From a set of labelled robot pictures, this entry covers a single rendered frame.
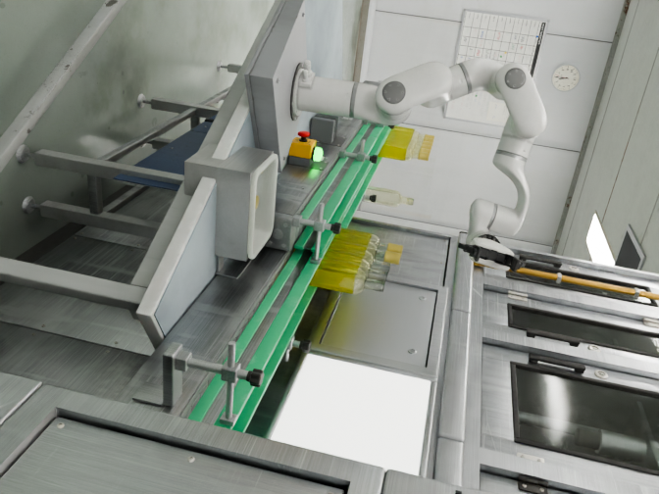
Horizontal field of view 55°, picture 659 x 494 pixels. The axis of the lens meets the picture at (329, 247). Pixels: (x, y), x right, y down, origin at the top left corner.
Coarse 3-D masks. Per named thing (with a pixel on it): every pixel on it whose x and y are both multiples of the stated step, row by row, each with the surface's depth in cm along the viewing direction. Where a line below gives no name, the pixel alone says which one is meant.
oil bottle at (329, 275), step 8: (320, 264) 171; (328, 264) 172; (336, 264) 172; (320, 272) 169; (328, 272) 168; (336, 272) 168; (344, 272) 168; (352, 272) 169; (360, 272) 169; (312, 280) 170; (320, 280) 170; (328, 280) 169; (336, 280) 169; (344, 280) 168; (352, 280) 167; (360, 280) 167; (328, 288) 170; (336, 288) 170; (344, 288) 169; (352, 288) 168; (360, 288) 168
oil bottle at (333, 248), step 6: (330, 246) 181; (336, 246) 182; (342, 246) 182; (330, 252) 179; (336, 252) 179; (342, 252) 179; (348, 252) 179; (354, 252) 180; (360, 252) 180; (366, 252) 180; (360, 258) 178; (366, 258) 178; (372, 258) 179; (372, 264) 179
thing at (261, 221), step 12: (276, 156) 153; (264, 168) 145; (276, 168) 156; (252, 180) 141; (264, 180) 158; (276, 180) 158; (252, 192) 142; (264, 192) 159; (252, 204) 143; (264, 204) 160; (252, 216) 144; (264, 216) 162; (252, 228) 146; (264, 228) 163; (252, 240) 147; (264, 240) 158; (252, 252) 149
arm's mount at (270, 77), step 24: (288, 0) 164; (288, 24) 158; (264, 48) 152; (288, 48) 156; (264, 72) 147; (288, 72) 160; (264, 96) 151; (288, 96) 165; (264, 120) 157; (288, 120) 170; (264, 144) 164; (288, 144) 175
